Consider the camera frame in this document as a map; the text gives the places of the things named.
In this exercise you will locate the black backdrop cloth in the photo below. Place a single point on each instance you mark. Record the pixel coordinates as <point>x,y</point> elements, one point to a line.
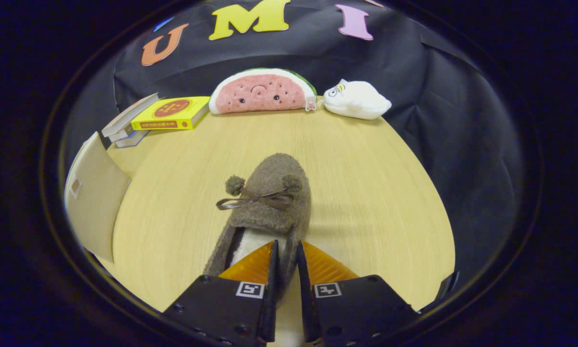
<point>438,120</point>

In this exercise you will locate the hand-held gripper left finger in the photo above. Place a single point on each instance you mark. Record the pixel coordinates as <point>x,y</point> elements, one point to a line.
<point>221,308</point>

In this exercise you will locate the beige cover book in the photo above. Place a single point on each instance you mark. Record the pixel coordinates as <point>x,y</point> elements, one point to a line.
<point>127,115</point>

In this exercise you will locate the brown fuzzy slipper shoe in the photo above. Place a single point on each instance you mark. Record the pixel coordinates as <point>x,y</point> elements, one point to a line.
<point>274,173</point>

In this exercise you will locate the beige storage box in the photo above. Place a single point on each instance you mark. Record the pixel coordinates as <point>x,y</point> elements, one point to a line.
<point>98,202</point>

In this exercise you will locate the white plush toy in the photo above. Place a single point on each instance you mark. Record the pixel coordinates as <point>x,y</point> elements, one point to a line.
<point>361,101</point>

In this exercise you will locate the watermelon slice plush toy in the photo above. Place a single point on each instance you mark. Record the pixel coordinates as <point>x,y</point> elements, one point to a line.
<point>262,91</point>

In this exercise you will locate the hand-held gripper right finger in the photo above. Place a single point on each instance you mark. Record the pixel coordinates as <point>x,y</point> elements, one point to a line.
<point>356,308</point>

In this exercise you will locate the yellow book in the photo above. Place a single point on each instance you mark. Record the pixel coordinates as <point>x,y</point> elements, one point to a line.
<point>173,113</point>

